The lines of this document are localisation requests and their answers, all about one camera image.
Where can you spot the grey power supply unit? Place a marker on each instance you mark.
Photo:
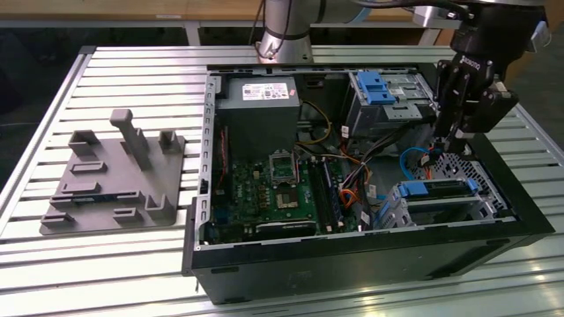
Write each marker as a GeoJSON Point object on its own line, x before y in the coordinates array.
{"type": "Point", "coordinates": [255, 125]}

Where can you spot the metal optical drive cage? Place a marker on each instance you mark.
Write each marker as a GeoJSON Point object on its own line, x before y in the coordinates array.
{"type": "Point", "coordinates": [396, 114]}

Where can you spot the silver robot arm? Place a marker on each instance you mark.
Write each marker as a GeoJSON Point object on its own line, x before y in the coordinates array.
{"type": "Point", "coordinates": [287, 20]}

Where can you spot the wooden counter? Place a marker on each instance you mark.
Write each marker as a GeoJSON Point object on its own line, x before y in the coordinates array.
{"type": "Point", "coordinates": [132, 8]}

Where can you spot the hard disk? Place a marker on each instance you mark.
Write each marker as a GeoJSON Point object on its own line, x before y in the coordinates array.
{"type": "Point", "coordinates": [440, 190]}

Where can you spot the white shelf frame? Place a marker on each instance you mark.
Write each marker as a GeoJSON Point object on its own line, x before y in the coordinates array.
{"type": "Point", "coordinates": [193, 29]}

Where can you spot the green motherboard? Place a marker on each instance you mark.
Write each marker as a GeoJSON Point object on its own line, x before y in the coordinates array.
{"type": "Point", "coordinates": [247, 195]}

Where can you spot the black open PC case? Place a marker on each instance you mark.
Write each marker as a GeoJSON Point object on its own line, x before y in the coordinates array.
{"type": "Point", "coordinates": [352, 264]}

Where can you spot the blue plastic drive latch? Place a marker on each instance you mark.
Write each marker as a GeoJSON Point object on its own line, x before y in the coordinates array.
{"type": "Point", "coordinates": [375, 87]}

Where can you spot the grey parts rack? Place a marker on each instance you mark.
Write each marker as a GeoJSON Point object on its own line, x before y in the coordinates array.
{"type": "Point", "coordinates": [115, 185]}

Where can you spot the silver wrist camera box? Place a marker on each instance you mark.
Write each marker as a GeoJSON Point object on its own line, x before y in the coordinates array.
{"type": "Point", "coordinates": [433, 18]}

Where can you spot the CPU socket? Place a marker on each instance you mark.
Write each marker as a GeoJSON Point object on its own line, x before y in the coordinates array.
{"type": "Point", "coordinates": [288, 199]}

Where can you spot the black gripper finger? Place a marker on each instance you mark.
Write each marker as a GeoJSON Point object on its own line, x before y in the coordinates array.
{"type": "Point", "coordinates": [451, 99]}
{"type": "Point", "coordinates": [489, 109]}

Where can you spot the black graphics card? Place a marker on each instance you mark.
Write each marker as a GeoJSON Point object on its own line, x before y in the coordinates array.
{"type": "Point", "coordinates": [287, 228]}

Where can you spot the metal disk bay cage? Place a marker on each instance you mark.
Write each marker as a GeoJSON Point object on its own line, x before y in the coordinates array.
{"type": "Point", "coordinates": [440, 211]}

